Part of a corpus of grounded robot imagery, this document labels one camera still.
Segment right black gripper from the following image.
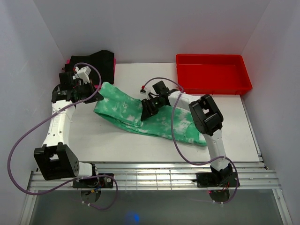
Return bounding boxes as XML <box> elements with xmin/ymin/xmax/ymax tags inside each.
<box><xmin>141</xmin><ymin>96</ymin><xmax>163</xmax><ymax>121</ymax></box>

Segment green tie-dye trousers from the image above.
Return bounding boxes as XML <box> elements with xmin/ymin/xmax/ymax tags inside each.
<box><xmin>94</xmin><ymin>82</ymin><xmax>207</xmax><ymax>146</ymax></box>

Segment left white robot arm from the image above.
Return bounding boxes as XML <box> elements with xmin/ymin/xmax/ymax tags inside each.
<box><xmin>34</xmin><ymin>67</ymin><xmax>103</xmax><ymax>188</ymax></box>

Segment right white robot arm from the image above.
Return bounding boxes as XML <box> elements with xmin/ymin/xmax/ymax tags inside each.
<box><xmin>140</xmin><ymin>81</ymin><xmax>239</xmax><ymax>188</ymax></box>

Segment black folded trousers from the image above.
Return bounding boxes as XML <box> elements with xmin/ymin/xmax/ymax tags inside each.
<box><xmin>64</xmin><ymin>49</ymin><xmax>115</xmax><ymax>85</ymax></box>

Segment pink folded trousers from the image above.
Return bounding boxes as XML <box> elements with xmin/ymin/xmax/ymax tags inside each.
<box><xmin>65</xmin><ymin>58</ymin><xmax>117</xmax><ymax>82</ymax></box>

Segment red plastic tray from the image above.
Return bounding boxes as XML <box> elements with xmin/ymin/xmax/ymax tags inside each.
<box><xmin>176</xmin><ymin>54</ymin><xmax>252</xmax><ymax>95</ymax></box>

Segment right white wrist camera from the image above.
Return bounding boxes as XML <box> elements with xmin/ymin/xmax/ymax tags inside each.
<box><xmin>140</xmin><ymin>86</ymin><xmax>151</xmax><ymax>97</ymax></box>

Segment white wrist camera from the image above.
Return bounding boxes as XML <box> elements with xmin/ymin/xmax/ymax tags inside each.
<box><xmin>140</xmin><ymin>86</ymin><xmax>151</xmax><ymax>97</ymax></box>
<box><xmin>73</xmin><ymin>66</ymin><xmax>91</xmax><ymax>84</ymax></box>

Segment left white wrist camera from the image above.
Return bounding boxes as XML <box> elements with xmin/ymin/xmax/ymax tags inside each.
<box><xmin>73</xmin><ymin>66</ymin><xmax>91</xmax><ymax>84</ymax></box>

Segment aluminium rail frame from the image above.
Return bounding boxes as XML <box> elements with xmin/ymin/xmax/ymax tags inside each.
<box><xmin>20</xmin><ymin>91</ymin><xmax>293</xmax><ymax>225</ymax></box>

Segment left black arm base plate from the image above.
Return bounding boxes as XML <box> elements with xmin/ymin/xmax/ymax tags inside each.
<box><xmin>72</xmin><ymin>173</ymin><xmax>114</xmax><ymax>189</ymax></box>

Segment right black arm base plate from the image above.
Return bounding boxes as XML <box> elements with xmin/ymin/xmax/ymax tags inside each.
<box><xmin>192</xmin><ymin>172</ymin><xmax>240</xmax><ymax>188</ymax></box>

